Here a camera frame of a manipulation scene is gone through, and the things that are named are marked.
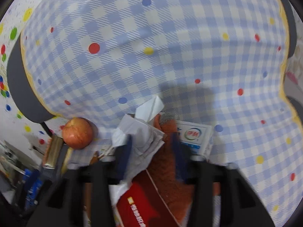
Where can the white milk carton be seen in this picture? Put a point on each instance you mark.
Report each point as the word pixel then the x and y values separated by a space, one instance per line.
pixel 196 134

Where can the white wrapper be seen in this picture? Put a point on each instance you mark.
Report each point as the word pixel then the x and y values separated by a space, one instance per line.
pixel 142 134

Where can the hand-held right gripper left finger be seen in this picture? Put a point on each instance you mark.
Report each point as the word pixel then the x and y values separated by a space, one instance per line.
pixel 124 156

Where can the orange fuzzy cloth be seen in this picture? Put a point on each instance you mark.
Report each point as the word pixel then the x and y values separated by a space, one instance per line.
pixel 165 177

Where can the red cardboard box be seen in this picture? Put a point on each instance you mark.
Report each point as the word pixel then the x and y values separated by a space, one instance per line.
pixel 142 205

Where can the red apple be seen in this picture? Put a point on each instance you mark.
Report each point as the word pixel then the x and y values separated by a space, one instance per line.
pixel 77 133

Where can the brown curved shell piece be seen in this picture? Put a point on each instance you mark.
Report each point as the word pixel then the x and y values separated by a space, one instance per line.
pixel 94 159

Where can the gold foil packet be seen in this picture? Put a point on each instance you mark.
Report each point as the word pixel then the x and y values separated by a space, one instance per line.
pixel 53 151

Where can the pink floral plastic sheet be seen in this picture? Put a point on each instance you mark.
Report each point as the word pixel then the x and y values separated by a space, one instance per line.
pixel 293 75

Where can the white folded tissue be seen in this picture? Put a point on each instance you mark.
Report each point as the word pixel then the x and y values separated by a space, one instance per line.
pixel 153 108

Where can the blue plastic basket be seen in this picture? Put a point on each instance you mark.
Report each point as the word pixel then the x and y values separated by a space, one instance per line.
pixel 33 189

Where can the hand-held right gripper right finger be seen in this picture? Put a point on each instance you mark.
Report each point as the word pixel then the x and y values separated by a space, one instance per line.
pixel 180 157

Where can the blue checkered dotted cloth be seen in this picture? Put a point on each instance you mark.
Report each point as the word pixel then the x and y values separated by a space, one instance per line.
pixel 165 40

